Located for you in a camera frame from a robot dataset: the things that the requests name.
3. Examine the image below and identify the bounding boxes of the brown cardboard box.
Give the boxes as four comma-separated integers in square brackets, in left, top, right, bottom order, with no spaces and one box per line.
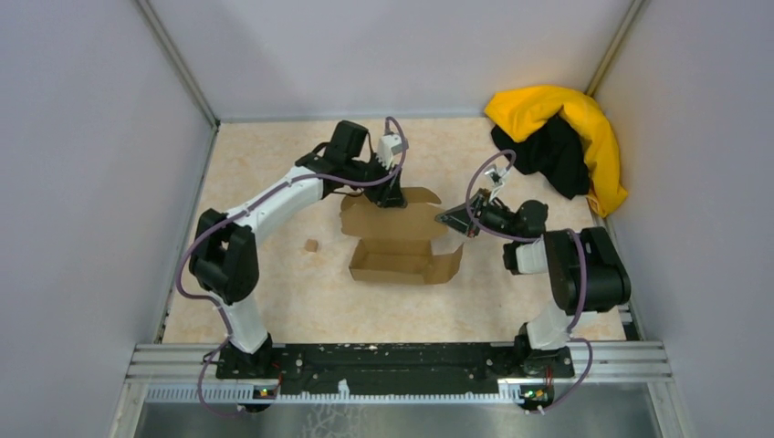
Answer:
[340,187,464,286]

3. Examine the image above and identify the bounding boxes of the yellow cloth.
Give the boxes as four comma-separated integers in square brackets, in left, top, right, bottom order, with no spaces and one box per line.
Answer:
[484,85,628,218]

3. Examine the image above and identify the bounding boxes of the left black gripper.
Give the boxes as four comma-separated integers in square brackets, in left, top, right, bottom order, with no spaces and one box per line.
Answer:
[346,151,408,209]

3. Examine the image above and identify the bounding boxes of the aluminium front rail frame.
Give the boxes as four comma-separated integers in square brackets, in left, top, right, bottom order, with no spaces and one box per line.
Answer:
[110,341,696,437]

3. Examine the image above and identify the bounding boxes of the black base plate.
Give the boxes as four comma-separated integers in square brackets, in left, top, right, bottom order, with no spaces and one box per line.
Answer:
[214,341,575,396]

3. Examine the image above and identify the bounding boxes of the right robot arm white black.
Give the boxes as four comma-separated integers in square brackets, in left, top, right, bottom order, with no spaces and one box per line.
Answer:
[435,189,631,376]

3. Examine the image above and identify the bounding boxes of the small brown cardboard scrap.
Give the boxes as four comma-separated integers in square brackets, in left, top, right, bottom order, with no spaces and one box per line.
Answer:
[304,239,319,253]

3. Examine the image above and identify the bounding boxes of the black cloth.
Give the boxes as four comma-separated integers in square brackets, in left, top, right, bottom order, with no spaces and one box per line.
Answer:
[490,114,591,200]

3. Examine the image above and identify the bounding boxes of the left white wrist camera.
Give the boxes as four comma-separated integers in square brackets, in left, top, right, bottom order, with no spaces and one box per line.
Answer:
[375,133,403,172]

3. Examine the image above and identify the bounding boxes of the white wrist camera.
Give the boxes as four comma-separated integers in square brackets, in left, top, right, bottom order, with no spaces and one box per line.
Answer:
[484,164,509,202]
[375,133,403,172]

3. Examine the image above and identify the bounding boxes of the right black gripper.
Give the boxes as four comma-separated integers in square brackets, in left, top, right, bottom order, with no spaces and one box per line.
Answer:
[434,188,520,240]

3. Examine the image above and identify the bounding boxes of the right corner aluminium post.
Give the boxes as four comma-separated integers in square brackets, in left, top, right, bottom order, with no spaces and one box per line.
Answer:
[584,0,650,98]

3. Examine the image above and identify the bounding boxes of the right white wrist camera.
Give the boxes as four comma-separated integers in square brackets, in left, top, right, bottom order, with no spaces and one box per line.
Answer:
[484,164,509,202]

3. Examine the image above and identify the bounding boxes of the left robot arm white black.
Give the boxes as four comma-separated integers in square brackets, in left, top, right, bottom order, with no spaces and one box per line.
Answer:
[182,116,409,379]

